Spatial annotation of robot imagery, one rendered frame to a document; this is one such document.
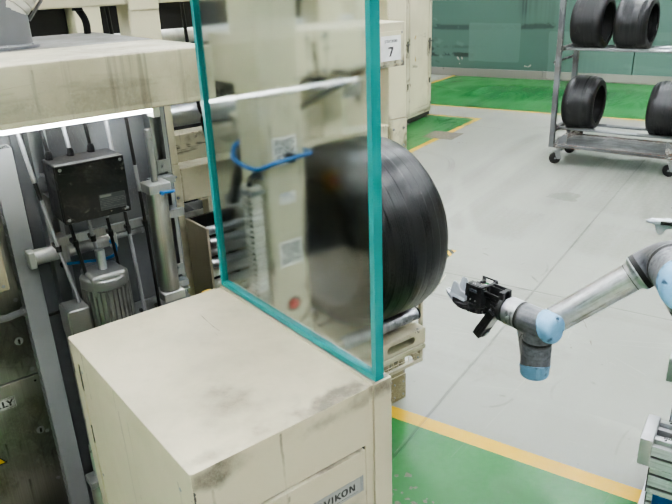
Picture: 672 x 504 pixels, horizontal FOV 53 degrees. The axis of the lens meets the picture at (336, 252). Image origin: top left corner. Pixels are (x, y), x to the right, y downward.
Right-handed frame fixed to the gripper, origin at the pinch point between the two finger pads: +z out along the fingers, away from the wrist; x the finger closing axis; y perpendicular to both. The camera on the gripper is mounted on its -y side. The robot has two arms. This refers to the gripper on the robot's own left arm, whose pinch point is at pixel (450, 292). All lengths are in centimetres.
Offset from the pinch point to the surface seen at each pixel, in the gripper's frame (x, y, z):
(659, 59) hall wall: -1013, -68, 465
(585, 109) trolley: -481, -49, 262
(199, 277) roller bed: 40, -8, 77
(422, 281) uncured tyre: 2.0, 1.0, 9.2
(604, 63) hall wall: -985, -77, 548
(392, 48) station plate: -28, 62, 54
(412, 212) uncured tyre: 4.5, 22.5, 10.9
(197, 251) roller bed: 40, 2, 76
